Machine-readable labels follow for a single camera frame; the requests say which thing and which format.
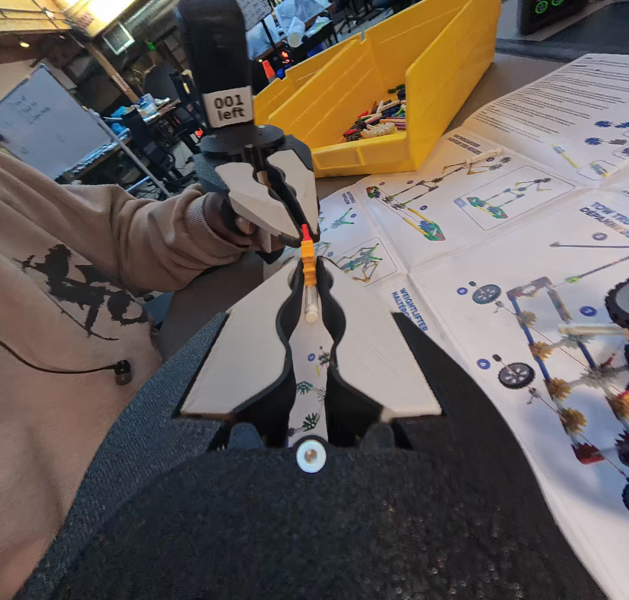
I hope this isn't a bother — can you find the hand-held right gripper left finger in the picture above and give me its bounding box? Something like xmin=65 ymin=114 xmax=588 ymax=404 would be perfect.
xmin=177 ymin=258 xmax=304 ymax=420

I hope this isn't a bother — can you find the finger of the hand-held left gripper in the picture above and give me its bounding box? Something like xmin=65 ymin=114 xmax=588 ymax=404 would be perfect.
xmin=267 ymin=149 xmax=321 ymax=242
xmin=215 ymin=162 xmax=302 ymax=248

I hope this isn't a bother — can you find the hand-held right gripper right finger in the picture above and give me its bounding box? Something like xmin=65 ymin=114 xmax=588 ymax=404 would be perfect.
xmin=317 ymin=257 xmax=444 ymax=422

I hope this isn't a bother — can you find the person's left hand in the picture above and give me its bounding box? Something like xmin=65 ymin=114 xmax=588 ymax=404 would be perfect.
xmin=203 ymin=192 xmax=274 ymax=253

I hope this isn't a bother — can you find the yellow plastic parts bin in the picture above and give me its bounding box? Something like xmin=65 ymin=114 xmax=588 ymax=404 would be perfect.
xmin=267 ymin=0 xmax=508 ymax=179
xmin=252 ymin=32 xmax=365 ymax=120

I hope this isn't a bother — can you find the pile of toy pieces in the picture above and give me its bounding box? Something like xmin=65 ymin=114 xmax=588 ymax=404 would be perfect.
xmin=338 ymin=84 xmax=409 ymax=144

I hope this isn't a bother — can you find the white printed instruction sheet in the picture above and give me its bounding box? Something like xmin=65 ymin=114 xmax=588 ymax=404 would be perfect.
xmin=264 ymin=52 xmax=629 ymax=600

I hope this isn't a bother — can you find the whiteboard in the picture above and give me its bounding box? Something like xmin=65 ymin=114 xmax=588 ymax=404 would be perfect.
xmin=0 ymin=64 xmax=120 ymax=181

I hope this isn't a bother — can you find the person's beige hoodie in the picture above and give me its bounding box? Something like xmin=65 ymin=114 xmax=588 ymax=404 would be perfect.
xmin=0 ymin=152 xmax=169 ymax=597

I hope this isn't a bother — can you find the toy wheel pair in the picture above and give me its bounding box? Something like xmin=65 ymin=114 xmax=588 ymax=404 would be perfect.
xmin=557 ymin=277 xmax=629 ymax=339

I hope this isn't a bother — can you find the black flat panel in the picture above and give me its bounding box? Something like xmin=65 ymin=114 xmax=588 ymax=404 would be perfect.
xmin=495 ymin=0 xmax=629 ymax=64

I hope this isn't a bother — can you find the black device with green lights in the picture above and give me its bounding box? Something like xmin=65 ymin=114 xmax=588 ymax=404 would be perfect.
xmin=517 ymin=0 xmax=596 ymax=37

